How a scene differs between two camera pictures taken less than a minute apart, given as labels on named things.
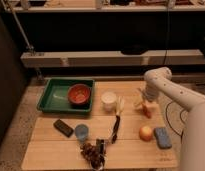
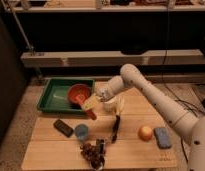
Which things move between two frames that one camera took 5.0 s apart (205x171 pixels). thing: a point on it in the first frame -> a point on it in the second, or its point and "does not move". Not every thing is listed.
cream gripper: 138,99 -> 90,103
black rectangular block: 61,126 does not move
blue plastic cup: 81,131 does not move
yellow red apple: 146,133 does not move
